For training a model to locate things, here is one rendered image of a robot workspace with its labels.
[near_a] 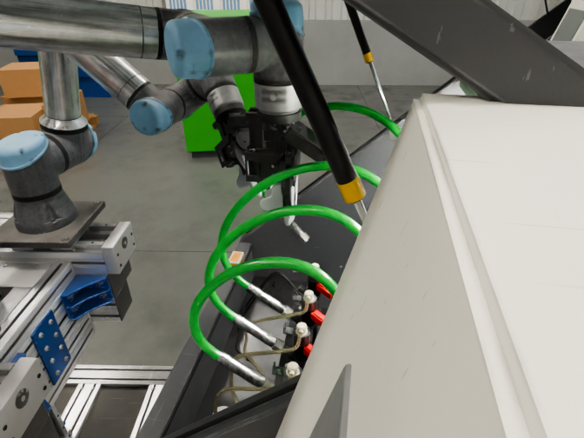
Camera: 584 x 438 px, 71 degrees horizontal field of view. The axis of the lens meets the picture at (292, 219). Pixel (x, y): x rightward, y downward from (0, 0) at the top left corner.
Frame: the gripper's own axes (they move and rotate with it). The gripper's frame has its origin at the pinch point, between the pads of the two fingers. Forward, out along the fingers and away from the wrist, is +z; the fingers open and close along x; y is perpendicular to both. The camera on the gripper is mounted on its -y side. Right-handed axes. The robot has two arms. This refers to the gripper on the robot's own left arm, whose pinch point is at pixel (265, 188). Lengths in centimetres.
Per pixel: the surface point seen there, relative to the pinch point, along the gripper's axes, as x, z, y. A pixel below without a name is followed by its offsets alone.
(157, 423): 30.4, 34.9, 14.1
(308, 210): 18.6, 13.2, -26.3
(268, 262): 26.2, 18.1, -24.2
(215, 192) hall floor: -144, -79, 217
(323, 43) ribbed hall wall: -481, -327, 267
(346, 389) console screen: 43, 27, -47
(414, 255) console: 43, 23, -54
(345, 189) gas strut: 31, 16, -43
